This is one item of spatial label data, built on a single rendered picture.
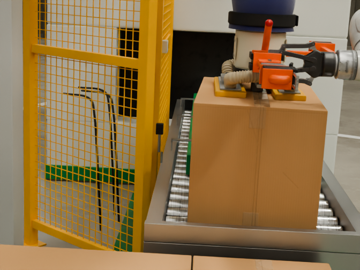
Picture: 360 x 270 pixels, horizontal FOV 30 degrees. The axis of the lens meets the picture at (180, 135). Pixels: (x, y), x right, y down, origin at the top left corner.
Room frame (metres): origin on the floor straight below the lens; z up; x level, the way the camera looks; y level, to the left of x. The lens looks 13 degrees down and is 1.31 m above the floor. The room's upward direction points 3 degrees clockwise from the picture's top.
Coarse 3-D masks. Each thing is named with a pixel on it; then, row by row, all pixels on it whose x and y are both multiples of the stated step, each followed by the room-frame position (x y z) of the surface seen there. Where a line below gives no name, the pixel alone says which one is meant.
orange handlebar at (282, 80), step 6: (324, 48) 2.47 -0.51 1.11; (306, 54) 2.31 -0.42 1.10; (258, 60) 1.93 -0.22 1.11; (264, 60) 1.93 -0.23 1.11; (270, 60) 1.91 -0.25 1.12; (276, 60) 1.94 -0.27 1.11; (258, 66) 1.93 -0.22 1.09; (270, 78) 1.64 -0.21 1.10; (276, 78) 1.63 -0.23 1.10; (282, 78) 1.63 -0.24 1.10; (288, 78) 1.63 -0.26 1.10; (282, 84) 1.63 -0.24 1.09
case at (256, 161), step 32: (256, 96) 2.16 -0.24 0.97; (192, 128) 1.99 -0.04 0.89; (224, 128) 1.98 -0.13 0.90; (256, 128) 1.97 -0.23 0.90; (288, 128) 1.97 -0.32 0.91; (320, 128) 1.96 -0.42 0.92; (192, 160) 1.99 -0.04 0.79; (224, 160) 1.98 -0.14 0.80; (256, 160) 1.97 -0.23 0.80; (288, 160) 1.96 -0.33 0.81; (320, 160) 1.96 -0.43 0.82; (192, 192) 1.99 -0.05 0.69; (224, 192) 1.98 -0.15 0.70; (256, 192) 1.97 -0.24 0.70; (288, 192) 1.96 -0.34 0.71; (256, 224) 1.97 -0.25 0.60; (288, 224) 1.96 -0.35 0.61
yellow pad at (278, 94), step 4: (272, 92) 2.20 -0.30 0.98; (276, 92) 2.15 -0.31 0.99; (280, 92) 2.14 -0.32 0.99; (284, 92) 2.14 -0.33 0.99; (288, 92) 2.14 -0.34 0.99; (292, 92) 2.14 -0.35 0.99; (296, 92) 2.14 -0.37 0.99; (300, 92) 2.14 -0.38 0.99; (276, 96) 2.11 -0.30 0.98; (280, 96) 2.11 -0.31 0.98; (284, 96) 2.11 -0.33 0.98; (288, 96) 2.11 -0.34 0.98; (292, 96) 2.11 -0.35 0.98; (296, 96) 2.11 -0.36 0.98; (300, 96) 2.11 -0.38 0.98; (304, 96) 2.11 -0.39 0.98; (292, 100) 2.11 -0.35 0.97; (296, 100) 2.11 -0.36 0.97; (300, 100) 2.11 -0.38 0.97; (304, 100) 2.11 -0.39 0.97
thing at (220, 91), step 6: (228, 72) 2.36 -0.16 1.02; (216, 78) 2.41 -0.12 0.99; (216, 84) 2.26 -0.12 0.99; (222, 84) 2.23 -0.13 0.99; (240, 84) 2.29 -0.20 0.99; (216, 90) 2.13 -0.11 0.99; (222, 90) 2.14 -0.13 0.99; (228, 90) 2.14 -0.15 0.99; (234, 90) 2.14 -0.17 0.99; (240, 90) 2.14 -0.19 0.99; (222, 96) 2.12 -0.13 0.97; (228, 96) 2.12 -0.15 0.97; (234, 96) 2.12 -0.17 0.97; (240, 96) 2.12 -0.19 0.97
